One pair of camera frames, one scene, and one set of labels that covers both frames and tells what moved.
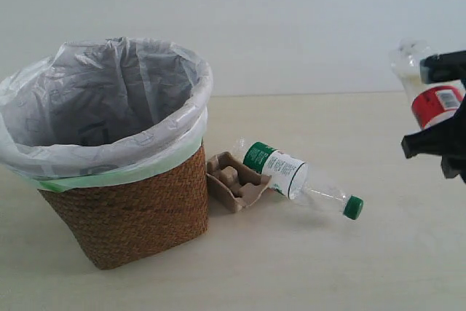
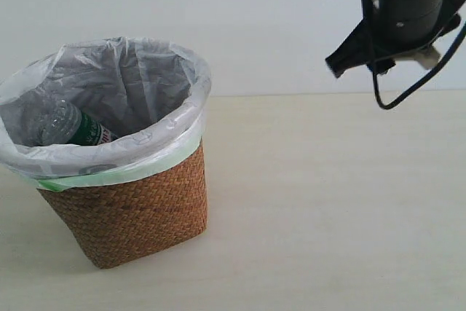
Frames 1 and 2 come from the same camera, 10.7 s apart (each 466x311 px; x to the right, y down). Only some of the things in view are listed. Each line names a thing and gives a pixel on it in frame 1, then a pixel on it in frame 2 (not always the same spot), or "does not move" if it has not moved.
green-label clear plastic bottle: [293, 178] -> [60, 122]
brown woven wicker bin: [120, 223] does not move
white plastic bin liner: [107, 110] does not move
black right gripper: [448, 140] -> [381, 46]
